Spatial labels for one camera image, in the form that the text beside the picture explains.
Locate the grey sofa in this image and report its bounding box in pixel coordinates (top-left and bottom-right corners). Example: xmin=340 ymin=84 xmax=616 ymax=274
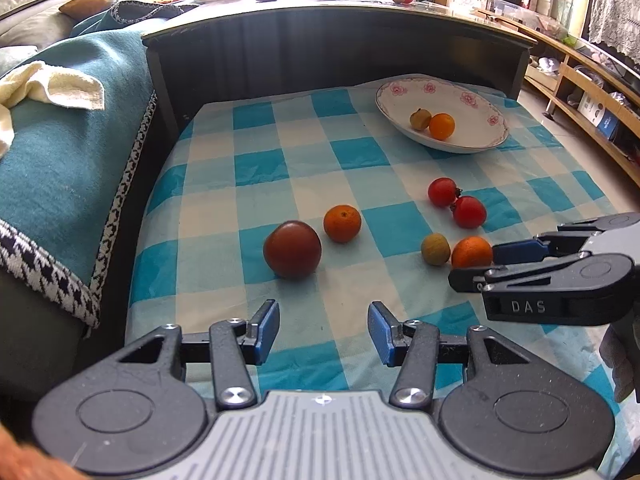
xmin=0 ymin=0 xmax=137 ymax=61

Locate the dark red tomato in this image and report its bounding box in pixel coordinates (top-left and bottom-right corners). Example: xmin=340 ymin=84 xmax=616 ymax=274
xmin=262 ymin=220 xmax=322 ymax=280

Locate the teal sofa cover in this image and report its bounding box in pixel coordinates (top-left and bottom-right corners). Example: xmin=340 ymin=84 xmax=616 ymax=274
xmin=1 ymin=0 xmax=190 ymax=328

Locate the greenish brown longan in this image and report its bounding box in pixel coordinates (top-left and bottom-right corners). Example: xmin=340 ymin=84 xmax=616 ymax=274
xmin=421 ymin=233 xmax=451 ymax=266

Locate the white lace curtain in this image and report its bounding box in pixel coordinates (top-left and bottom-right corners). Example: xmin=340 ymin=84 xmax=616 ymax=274
xmin=588 ymin=0 xmax=640 ymax=64

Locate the orange cushion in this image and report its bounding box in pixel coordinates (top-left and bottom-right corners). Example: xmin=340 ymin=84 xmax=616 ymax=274
xmin=58 ymin=0 xmax=114 ymax=22

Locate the small orange tangerine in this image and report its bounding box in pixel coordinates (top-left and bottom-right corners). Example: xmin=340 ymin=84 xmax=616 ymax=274
xmin=323 ymin=204 xmax=361 ymax=244

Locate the red cherry tomato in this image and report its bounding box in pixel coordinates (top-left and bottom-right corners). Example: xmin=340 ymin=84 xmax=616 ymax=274
xmin=450 ymin=196 xmax=487 ymax=230
xmin=427 ymin=178 xmax=461 ymax=208

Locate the blue white checkered tablecloth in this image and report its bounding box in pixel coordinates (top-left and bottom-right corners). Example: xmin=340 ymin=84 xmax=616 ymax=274
xmin=124 ymin=72 xmax=640 ymax=478

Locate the tan longan fruit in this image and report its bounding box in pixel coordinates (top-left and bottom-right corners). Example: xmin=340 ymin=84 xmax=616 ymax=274
xmin=410 ymin=108 xmax=432 ymax=131

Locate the wooden tv cabinet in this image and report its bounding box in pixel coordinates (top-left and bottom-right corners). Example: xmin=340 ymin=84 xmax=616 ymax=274
xmin=474 ymin=10 xmax=640 ymax=184

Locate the operator hand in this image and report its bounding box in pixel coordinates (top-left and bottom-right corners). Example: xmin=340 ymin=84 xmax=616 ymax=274
xmin=0 ymin=427 xmax=88 ymax=480

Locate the dark coffee table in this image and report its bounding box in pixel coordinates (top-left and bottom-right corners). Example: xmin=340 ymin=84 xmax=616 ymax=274
xmin=142 ymin=0 xmax=535 ymax=136

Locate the cream towel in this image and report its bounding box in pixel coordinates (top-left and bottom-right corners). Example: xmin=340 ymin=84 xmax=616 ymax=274
xmin=1 ymin=61 xmax=105 ymax=156

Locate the white floral bowl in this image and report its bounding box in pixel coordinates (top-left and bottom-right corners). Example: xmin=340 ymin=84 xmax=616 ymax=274
xmin=375 ymin=76 xmax=509 ymax=154

